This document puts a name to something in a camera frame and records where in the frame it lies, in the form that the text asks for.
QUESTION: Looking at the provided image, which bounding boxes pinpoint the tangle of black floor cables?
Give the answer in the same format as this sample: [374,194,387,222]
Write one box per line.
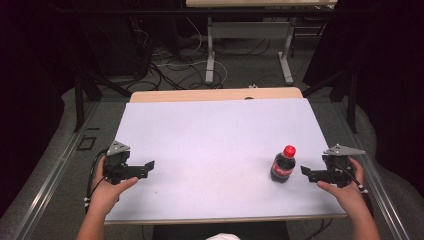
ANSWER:
[124,18,273,92]

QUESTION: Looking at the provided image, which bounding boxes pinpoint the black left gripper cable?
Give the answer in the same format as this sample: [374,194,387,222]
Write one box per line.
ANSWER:
[84,148,111,214]

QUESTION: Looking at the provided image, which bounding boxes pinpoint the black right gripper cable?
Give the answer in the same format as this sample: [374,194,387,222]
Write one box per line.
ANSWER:
[338,164,375,218]

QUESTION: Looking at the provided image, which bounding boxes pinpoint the metal floor rail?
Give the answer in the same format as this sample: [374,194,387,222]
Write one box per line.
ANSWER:
[333,99,412,240]
[11,100,100,240]

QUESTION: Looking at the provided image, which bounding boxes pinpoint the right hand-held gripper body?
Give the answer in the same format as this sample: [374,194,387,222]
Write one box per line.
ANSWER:
[322,143,366,188]

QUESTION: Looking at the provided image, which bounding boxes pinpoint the white floor cable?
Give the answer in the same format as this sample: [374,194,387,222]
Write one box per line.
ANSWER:
[155,16,229,90]

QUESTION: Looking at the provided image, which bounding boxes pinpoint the black metal stand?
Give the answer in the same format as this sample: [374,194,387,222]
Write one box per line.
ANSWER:
[72,64,134,133]
[301,64,360,135]

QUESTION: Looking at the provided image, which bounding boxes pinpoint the cola bottle with red label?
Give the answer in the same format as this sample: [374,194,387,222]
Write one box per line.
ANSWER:
[269,144,297,184]

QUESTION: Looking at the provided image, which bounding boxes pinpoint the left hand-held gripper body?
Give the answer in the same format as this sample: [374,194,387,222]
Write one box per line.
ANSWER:
[103,140,134,185]

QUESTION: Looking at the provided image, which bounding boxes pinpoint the dark curtain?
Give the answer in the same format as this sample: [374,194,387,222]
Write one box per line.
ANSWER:
[301,0,424,198]
[0,0,79,219]

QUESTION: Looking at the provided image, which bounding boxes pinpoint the dark equipment cabinet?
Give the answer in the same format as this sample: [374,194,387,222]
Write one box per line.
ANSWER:
[78,13,153,79]

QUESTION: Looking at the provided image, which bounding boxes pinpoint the person's dark pants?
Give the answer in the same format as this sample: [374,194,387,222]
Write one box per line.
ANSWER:
[152,221,292,240]

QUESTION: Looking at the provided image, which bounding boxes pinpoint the black horizontal bar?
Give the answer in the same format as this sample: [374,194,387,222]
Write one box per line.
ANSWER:
[54,7,336,15]

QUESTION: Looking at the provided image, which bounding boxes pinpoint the person's right hand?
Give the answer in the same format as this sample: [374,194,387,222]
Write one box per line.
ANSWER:
[316,158,368,214]

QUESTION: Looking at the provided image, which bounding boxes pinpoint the person's left hand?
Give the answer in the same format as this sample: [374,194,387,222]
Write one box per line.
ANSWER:
[88,158,139,214]

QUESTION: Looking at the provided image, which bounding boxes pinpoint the person's white garment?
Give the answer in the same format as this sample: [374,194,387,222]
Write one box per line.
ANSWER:
[205,233,242,240]

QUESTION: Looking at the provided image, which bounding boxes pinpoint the wooden table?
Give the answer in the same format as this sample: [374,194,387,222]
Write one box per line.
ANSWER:
[104,86,348,226]

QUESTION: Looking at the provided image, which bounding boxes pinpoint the white-framed desk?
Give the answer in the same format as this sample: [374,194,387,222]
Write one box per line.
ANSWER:
[185,0,338,86]

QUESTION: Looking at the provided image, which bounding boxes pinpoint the white table mat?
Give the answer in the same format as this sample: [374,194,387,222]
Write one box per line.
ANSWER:
[105,98,347,224]

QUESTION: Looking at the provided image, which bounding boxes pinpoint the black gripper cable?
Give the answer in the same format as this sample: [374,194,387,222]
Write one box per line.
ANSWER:
[338,164,375,218]
[84,148,111,214]

